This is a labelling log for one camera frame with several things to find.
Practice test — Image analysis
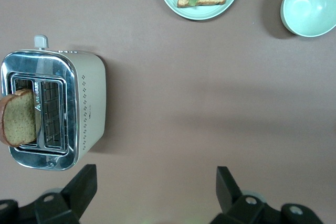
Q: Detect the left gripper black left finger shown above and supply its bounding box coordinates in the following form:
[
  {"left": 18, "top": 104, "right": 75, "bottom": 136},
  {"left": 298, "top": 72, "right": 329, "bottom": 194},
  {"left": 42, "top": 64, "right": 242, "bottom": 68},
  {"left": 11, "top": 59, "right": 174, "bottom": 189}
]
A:
[{"left": 0, "top": 164, "right": 98, "bottom": 224}]

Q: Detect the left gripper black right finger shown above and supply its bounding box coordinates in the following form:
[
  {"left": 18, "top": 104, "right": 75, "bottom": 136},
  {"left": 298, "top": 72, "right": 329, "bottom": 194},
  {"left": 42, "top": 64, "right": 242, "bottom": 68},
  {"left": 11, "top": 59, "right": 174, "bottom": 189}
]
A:
[{"left": 209, "top": 166, "right": 324, "bottom": 224}]

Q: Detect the rounded brown bread slice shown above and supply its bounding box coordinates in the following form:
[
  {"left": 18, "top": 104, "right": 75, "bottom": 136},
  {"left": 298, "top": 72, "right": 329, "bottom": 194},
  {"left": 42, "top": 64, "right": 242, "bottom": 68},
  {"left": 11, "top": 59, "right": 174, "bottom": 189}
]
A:
[{"left": 1, "top": 89, "right": 43, "bottom": 148}]

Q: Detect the pale green bowl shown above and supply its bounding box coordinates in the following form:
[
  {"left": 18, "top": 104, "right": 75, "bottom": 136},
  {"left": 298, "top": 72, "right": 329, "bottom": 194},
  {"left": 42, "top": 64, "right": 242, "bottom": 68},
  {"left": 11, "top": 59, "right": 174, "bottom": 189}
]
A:
[{"left": 280, "top": 0, "right": 336, "bottom": 38}]

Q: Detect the beige chrome toaster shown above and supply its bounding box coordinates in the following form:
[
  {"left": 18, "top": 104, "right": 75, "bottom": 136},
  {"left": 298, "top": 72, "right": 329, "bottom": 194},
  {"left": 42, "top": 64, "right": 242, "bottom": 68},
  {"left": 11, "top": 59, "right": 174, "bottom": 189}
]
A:
[{"left": 1, "top": 34, "right": 107, "bottom": 172}]

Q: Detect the brown table cover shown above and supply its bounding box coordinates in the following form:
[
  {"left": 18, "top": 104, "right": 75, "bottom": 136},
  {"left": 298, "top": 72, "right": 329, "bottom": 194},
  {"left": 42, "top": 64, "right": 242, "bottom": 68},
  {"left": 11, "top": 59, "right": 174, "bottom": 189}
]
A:
[{"left": 0, "top": 0, "right": 336, "bottom": 224}]

